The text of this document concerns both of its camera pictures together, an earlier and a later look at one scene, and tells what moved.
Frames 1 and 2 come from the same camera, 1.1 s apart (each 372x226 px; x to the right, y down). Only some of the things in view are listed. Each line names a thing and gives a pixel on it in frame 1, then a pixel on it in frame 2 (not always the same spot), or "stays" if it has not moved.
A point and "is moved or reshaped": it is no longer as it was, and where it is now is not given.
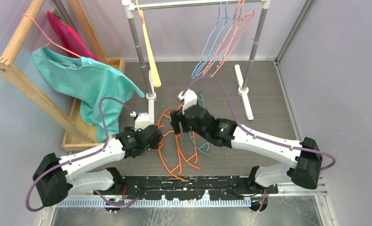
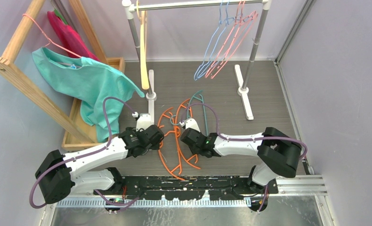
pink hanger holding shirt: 49,41 stays
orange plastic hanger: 178,143 stays
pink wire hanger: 224,38 → 245,23
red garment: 73,43 stays
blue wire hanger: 201,62 is moved or reshaped
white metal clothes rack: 130,6 stays
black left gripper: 132,129 stays
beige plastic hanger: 157,79 → 142,16
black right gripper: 177,117 → 194,151
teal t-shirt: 104,93 stays
